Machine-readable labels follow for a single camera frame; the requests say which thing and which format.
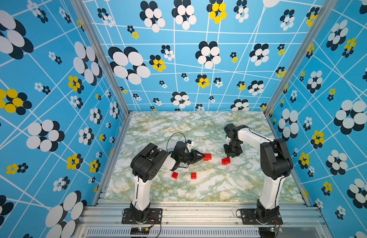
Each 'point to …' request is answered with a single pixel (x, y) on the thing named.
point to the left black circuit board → (139, 230)
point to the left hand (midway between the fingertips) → (206, 156)
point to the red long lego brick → (208, 156)
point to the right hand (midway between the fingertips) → (231, 155)
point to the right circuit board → (269, 232)
